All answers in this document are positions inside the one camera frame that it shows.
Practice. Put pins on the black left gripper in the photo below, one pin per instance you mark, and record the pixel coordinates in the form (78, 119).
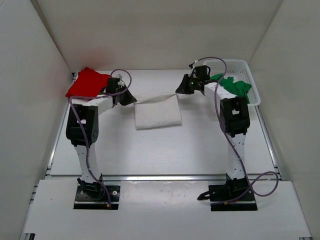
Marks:
(129, 99)

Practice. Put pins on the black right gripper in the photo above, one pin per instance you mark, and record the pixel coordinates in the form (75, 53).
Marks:
(184, 88)

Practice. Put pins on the white t shirt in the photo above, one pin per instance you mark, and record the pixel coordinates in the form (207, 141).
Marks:
(157, 111)

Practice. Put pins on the red t shirt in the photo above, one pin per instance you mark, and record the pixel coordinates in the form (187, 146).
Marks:
(89, 83)

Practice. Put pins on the green t shirt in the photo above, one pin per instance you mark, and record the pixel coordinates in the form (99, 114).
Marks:
(238, 88)

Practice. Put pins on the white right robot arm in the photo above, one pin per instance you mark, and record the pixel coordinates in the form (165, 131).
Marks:
(234, 120)

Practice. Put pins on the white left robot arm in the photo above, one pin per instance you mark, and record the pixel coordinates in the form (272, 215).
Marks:
(82, 128)

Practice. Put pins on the white plastic basket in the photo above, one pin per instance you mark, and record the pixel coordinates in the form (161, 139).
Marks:
(238, 78)

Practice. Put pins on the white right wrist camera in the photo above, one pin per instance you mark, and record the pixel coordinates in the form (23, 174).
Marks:
(193, 64)

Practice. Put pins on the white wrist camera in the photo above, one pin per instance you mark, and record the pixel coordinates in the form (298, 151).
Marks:
(119, 76)
(193, 64)

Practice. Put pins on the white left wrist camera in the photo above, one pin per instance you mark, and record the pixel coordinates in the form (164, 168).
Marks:
(119, 76)

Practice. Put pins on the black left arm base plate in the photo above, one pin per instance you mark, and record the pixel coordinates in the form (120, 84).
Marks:
(83, 201)

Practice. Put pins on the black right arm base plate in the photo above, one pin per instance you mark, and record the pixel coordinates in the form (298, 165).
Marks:
(224, 200)

